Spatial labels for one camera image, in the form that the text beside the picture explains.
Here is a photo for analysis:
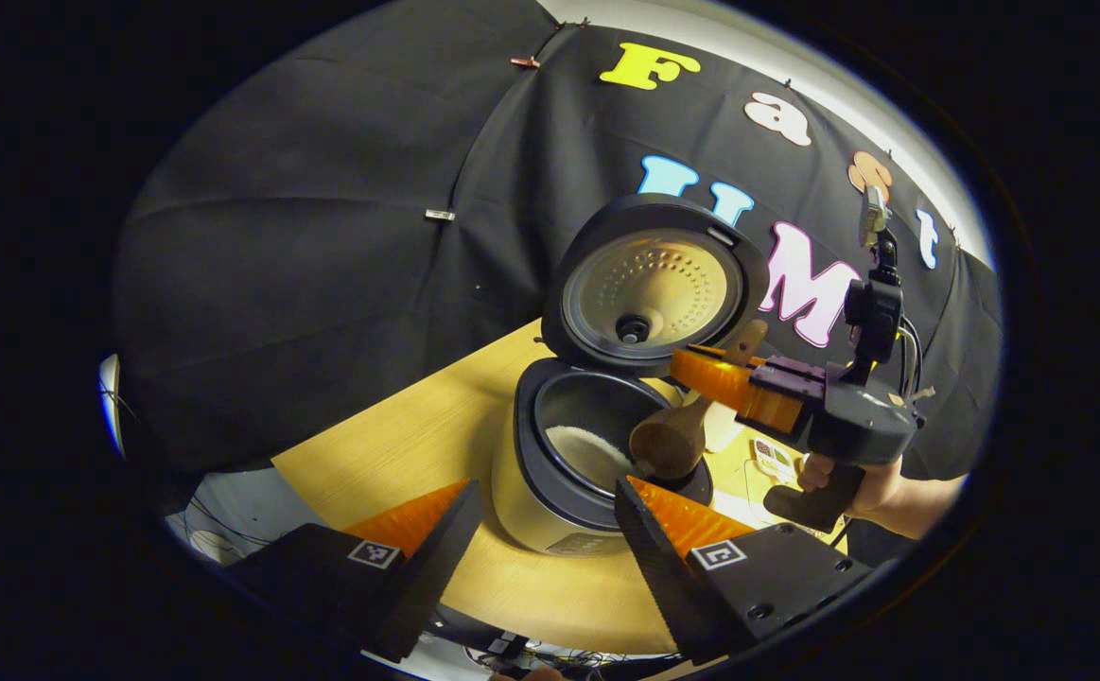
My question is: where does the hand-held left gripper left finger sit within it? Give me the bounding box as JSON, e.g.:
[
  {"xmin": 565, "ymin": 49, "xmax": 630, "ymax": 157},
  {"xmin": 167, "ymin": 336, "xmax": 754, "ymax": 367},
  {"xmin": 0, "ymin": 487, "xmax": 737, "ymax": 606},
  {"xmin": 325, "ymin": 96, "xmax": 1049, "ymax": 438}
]
[{"xmin": 228, "ymin": 480, "xmax": 484, "ymax": 663}]

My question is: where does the white divided bean dish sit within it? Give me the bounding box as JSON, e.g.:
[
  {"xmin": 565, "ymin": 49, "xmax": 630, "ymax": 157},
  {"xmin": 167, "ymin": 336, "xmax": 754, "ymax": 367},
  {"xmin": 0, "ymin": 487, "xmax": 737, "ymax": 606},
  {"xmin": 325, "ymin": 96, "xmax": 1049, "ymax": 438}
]
[{"xmin": 751, "ymin": 437, "xmax": 801, "ymax": 483}]

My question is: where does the wooden spoon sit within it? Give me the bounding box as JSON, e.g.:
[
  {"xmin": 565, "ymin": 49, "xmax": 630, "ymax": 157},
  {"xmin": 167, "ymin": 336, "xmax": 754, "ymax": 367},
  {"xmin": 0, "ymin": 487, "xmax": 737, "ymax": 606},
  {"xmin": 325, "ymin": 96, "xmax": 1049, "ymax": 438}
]
[{"xmin": 629, "ymin": 319, "xmax": 770, "ymax": 480}]

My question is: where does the dark grey rice cooker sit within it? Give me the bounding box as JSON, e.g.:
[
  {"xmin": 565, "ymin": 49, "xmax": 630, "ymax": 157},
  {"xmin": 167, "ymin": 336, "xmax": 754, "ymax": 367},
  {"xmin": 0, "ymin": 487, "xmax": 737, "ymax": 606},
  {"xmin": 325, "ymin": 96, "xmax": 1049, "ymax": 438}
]
[{"xmin": 491, "ymin": 193, "xmax": 771, "ymax": 557}]

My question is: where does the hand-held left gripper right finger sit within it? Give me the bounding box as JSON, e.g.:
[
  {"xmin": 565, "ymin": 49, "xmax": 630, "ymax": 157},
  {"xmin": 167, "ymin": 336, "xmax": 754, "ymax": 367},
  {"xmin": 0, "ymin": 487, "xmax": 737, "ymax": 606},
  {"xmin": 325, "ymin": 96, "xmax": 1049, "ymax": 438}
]
[{"xmin": 614, "ymin": 476, "xmax": 877, "ymax": 666}]

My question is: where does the white rice heap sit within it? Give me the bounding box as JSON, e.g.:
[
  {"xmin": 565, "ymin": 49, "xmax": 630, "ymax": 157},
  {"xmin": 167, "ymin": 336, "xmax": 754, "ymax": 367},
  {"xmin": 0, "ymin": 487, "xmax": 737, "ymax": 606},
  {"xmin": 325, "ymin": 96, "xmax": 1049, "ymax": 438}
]
[{"xmin": 546, "ymin": 426, "xmax": 645, "ymax": 495}]

